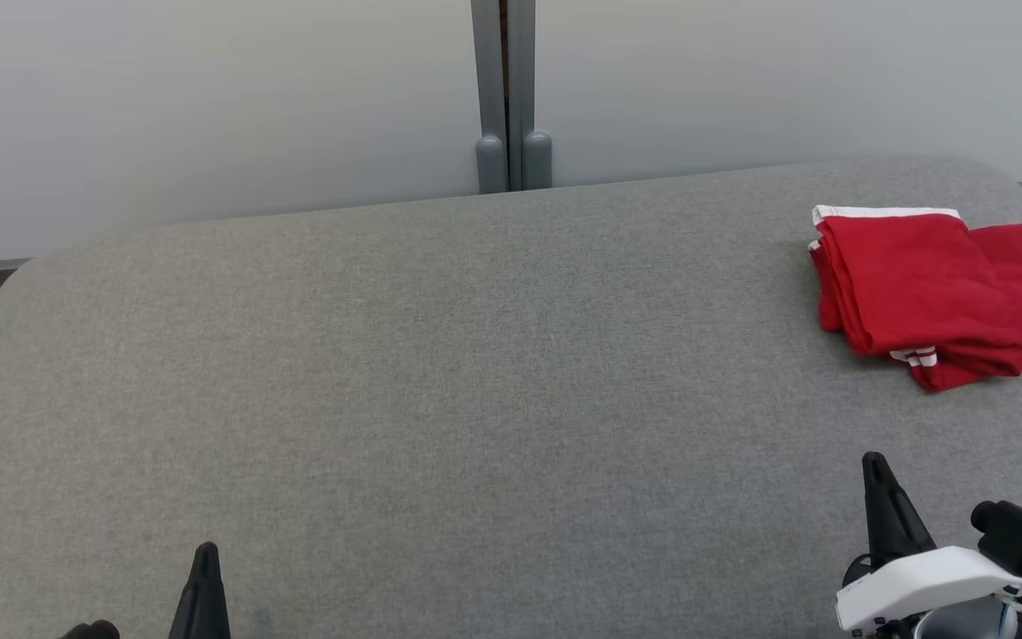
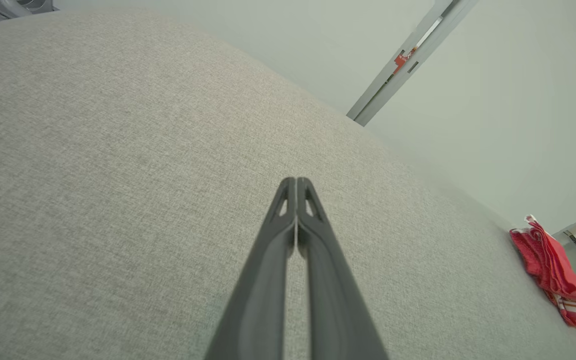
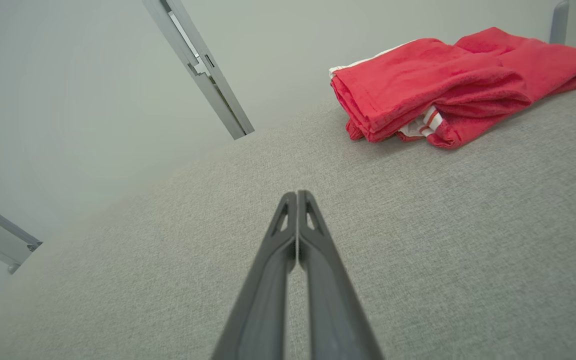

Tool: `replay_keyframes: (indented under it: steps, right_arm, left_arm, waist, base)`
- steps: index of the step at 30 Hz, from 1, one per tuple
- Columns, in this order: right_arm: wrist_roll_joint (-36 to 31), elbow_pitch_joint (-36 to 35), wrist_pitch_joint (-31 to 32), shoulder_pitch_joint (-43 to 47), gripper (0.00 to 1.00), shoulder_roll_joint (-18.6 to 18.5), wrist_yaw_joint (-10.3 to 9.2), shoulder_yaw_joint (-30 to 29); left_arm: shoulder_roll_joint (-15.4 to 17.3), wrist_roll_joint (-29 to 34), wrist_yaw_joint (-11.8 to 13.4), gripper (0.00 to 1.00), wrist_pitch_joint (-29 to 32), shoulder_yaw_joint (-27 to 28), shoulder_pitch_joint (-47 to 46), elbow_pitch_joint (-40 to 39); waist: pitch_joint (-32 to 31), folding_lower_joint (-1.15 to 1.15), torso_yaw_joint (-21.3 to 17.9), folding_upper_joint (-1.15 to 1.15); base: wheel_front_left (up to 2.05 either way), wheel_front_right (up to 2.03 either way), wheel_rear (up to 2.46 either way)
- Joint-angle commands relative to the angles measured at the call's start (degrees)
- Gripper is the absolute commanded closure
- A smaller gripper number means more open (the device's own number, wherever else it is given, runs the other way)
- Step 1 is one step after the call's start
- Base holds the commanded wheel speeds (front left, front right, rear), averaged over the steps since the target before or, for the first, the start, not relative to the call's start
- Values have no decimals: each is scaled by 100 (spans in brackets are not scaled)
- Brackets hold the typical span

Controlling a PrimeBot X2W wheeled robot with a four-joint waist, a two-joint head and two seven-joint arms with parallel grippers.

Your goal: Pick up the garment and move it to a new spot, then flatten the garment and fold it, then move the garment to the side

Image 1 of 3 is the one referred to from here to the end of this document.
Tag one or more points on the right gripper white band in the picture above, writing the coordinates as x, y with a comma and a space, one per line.
928, 581

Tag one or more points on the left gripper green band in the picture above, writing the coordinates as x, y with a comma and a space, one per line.
94, 632

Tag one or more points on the red shorts with white stripes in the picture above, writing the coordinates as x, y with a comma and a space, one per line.
910, 275

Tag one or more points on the grey partition post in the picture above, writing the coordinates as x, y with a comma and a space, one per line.
491, 89
524, 89

